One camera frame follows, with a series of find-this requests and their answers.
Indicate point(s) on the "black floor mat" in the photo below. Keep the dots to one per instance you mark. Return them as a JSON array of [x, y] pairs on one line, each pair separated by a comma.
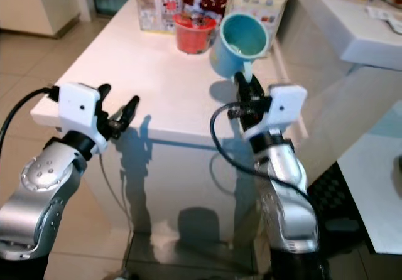
[[339, 198]]

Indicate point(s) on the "light blue plastic cup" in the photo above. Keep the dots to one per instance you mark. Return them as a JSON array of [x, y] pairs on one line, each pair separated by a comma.
[[235, 48]]

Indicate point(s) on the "colourful printed carton box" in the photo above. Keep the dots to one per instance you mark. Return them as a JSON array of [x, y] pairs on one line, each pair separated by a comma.
[[157, 7]]

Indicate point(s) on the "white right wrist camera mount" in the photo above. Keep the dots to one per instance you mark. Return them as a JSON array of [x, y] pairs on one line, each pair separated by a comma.
[[282, 107]]

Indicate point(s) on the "white glossy table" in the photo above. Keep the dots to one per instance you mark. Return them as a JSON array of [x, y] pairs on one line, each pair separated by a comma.
[[163, 179]]

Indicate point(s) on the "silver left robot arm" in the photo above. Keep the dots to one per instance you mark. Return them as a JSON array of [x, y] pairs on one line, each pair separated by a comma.
[[38, 192]]

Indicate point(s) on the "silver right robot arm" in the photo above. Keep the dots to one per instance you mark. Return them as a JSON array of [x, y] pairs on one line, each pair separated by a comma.
[[286, 198]]

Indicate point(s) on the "red instant noodle bowl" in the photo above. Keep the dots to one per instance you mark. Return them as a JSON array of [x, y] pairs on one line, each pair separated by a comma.
[[195, 36]]

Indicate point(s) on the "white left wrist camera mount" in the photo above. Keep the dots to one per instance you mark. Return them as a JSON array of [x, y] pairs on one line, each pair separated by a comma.
[[80, 110]]

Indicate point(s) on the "white counter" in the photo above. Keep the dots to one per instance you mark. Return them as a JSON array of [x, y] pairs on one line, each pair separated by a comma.
[[345, 22]]

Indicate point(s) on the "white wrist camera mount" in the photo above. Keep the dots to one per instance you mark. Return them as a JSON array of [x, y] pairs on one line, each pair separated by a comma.
[[80, 110], [282, 107]]

